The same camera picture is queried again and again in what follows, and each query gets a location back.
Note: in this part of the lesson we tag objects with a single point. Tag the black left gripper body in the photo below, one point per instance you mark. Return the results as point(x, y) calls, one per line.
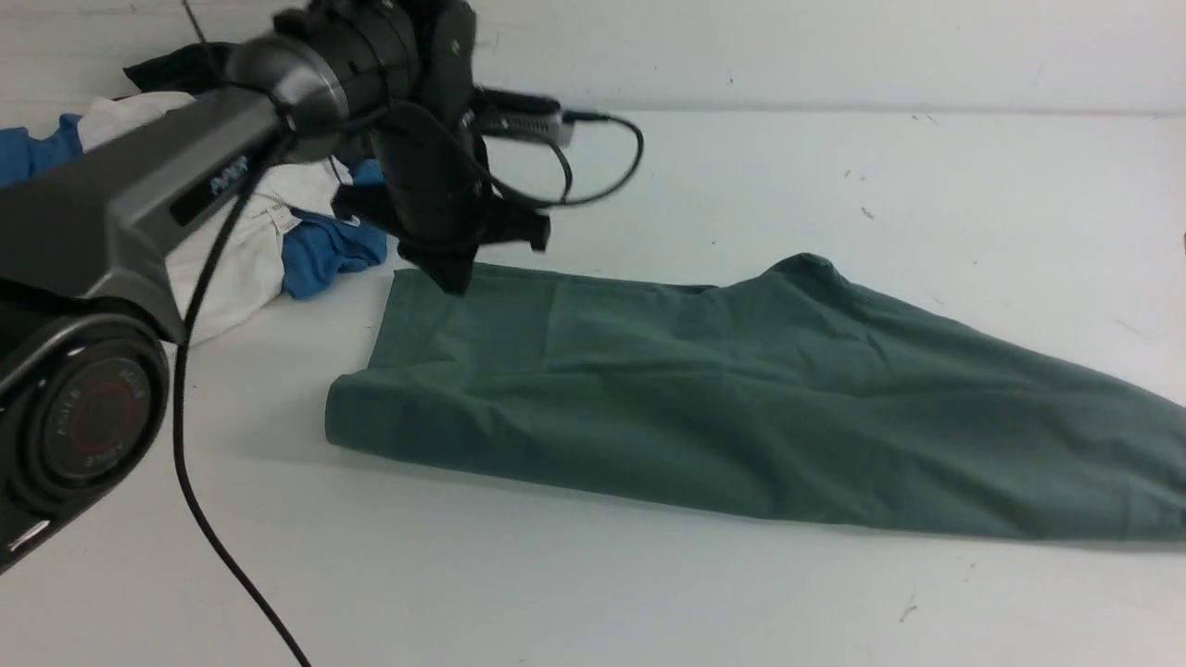
point(437, 198)

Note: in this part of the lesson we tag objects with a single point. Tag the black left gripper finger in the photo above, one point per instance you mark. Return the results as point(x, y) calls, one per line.
point(449, 267)
point(508, 222)

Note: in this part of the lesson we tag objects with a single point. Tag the green long sleeve shirt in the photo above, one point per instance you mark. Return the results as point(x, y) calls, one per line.
point(793, 396)

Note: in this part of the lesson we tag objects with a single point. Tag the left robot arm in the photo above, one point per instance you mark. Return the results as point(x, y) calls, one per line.
point(87, 304)

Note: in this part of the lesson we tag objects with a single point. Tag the blue shirt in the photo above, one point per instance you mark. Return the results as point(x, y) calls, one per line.
point(313, 254)

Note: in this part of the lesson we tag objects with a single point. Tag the white shirt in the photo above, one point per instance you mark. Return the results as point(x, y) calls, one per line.
point(250, 272)

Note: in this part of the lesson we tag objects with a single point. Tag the dark grey shirt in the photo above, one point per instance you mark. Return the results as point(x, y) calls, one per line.
point(194, 69)

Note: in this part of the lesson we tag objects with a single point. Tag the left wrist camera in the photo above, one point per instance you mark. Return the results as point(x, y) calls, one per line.
point(536, 118)

